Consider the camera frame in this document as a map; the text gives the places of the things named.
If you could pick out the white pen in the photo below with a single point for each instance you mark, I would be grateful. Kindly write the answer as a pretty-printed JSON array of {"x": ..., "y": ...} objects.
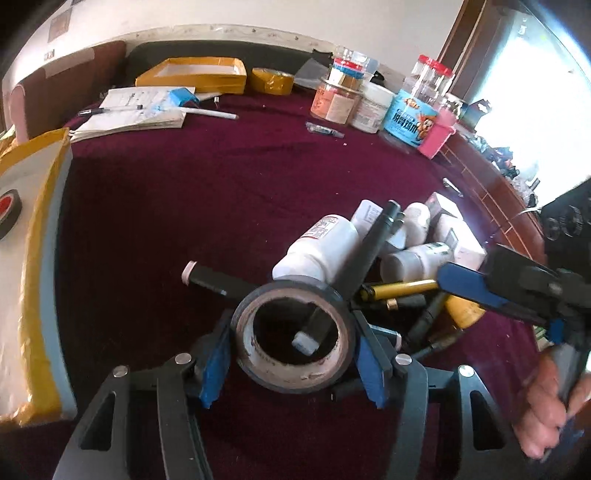
[{"x": 212, "y": 113}]

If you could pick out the person's right hand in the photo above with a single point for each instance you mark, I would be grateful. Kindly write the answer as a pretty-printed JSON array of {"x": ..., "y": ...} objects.
[{"x": 538, "y": 415}]

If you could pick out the clear plastic box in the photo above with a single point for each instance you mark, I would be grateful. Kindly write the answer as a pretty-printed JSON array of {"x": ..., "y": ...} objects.
[{"x": 371, "y": 69}]

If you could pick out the dark sofa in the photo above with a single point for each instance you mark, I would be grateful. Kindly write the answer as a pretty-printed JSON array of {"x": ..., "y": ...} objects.
[{"x": 277, "y": 55}]

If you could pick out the black ballpoint pen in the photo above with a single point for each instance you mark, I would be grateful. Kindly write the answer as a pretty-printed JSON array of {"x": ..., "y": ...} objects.
[{"x": 111, "y": 110}]

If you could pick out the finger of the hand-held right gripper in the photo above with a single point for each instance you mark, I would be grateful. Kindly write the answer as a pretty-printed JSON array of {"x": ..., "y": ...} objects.
[
  {"x": 517, "y": 272},
  {"x": 461, "y": 281}
]

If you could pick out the black tape roll red core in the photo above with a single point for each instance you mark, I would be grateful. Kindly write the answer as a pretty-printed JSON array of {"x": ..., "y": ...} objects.
[{"x": 9, "y": 221}]

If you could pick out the wide yellow tape roll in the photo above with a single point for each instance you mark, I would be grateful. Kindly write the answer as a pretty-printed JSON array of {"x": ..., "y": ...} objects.
[{"x": 272, "y": 85}]

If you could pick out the wooden side table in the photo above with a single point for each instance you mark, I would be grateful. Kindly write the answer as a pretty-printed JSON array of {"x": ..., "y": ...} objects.
[{"x": 498, "y": 198}]

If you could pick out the shallow yellow taped tray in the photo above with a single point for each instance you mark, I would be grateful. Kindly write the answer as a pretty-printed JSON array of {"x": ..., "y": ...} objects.
[{"x": 194, "y": 83}]

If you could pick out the small silver clip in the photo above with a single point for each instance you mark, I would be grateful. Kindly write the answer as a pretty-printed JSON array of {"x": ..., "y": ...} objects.
[{"x": 452, "y": 187}]

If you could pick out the black stick pink end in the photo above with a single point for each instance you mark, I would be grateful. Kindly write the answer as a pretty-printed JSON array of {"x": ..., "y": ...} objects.
[{"x": 210, "y": 279}]

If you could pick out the slim black pen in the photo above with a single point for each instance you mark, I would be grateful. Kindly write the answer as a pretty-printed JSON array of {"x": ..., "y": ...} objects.
[
  {"x": 438, "y": 344},
  {"x": 427, "y": 318}
]

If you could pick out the maroon velvet tablecloth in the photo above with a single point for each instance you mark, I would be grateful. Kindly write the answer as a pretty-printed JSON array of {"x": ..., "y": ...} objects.
[{"x": 184, "y": 194}]

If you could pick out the blue black card package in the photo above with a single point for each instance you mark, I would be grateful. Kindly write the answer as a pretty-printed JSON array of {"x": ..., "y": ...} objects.
[{"x": 475, "y": 113}]

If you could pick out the large clear jar blue label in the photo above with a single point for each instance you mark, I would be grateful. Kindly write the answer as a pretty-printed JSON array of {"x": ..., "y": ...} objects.
[{"x": 408, "y": 120}]

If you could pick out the thick black pen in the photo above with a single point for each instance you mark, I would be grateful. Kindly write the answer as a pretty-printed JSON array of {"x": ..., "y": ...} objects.
[{"x": 364, "y": 254}]

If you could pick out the yellow pen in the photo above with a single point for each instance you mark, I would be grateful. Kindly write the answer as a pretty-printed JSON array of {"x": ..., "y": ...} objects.
[{"x": 401, "y": 288}]

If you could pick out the yellow taped cardboard tray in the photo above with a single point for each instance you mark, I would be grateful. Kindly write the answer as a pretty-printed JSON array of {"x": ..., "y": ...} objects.
[{"x": 27, "y": 300}]

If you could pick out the grey plastic bag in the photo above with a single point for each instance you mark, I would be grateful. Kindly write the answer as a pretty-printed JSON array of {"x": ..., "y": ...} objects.
[{"x": 314, "y": 74}]

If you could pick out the small blue box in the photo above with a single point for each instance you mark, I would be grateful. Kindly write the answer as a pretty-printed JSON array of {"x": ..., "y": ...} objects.
[{"x": 182, "y": 98}]

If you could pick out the clear wrapped small item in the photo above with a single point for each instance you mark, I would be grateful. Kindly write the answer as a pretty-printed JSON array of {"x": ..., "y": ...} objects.
[{"x": 323, "y": 129}]

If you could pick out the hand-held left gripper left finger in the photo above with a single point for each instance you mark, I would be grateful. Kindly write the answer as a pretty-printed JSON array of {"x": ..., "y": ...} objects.
[{"x": 216, "y": 364}]

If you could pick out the reddish brown armchair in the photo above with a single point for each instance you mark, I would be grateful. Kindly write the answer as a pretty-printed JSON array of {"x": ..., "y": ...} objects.
[{"x": 106, "y": 60}]

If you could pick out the open paper notebook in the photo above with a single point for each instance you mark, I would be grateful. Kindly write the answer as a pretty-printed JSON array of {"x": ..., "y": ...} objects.
[{"x": 134, "y": 122}]

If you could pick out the wooden glazed door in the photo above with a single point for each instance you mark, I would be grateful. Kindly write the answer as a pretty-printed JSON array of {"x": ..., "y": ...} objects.
[{"x": 466, "y": 41}]

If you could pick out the black pen gold band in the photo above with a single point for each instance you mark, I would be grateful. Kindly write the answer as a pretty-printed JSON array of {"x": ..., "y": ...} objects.
[{"x": 411, "y": 302}]

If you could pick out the black stick white end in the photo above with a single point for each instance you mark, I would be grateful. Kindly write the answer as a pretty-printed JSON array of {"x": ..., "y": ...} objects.
[{"x": 318, "y": 323}]

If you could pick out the black pouch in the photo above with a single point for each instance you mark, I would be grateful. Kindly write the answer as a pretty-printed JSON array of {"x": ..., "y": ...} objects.
[{"x": 377, "y": 77}]

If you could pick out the white plastic jar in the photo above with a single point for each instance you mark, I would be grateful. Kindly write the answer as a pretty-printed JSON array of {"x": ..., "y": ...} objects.
[{"x": 371, "y": 110}]

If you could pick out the white bottle green label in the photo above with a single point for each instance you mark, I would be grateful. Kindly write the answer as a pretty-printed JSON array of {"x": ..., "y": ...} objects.
[{"x": 411, "y": 263}]

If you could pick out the white box pink print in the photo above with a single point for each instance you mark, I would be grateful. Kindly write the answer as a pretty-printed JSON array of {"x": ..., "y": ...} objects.
[{"x": 443, "y": 203}]

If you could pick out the white power adapter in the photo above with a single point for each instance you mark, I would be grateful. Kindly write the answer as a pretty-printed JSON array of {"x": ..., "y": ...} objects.
[{"x": 418, "y": 221}]

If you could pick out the large white pill bottle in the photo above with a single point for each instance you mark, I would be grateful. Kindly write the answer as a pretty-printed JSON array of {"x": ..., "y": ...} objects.
[{"x": 314, "y": 254}]

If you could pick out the pink plastic container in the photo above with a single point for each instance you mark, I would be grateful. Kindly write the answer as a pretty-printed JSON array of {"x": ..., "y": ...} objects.
[{"x": 436, "y": 136}]

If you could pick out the small yellow tape roll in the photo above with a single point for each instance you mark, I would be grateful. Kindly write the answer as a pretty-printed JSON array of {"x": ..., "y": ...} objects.
[{"x": 464, "y": 314}]

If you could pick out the black tape roll pale core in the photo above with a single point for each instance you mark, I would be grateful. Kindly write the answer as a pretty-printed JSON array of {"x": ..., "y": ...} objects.
[{"x": 295, "y": 288}]

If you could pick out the beige wall panel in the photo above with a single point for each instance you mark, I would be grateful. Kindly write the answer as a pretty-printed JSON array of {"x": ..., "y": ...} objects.
[{"x": 59, "y": 23}]

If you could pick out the white box red blue print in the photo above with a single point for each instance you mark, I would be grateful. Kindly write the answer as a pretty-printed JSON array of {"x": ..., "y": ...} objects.
[{"x": 464, "y": 244}]

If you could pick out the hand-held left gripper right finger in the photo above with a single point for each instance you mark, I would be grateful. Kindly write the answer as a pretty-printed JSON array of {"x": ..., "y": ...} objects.
[{"x": 369, "y": 369}]

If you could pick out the small wall socket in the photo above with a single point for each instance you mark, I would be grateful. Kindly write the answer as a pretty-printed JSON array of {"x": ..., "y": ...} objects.
[{"x": 50, "y": 54}]

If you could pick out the glass jar orange label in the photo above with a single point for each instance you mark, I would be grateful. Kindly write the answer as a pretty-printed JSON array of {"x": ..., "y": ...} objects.
[{"x": 334, "y": 106}]

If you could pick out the pile of small dark items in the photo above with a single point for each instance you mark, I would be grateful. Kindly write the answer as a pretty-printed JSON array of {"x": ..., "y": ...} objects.
[{"x": 505, "y": 161}]

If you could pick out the clear jar blue red bands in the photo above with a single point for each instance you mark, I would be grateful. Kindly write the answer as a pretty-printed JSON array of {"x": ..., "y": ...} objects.
[{"x": 346, "y": 64}]

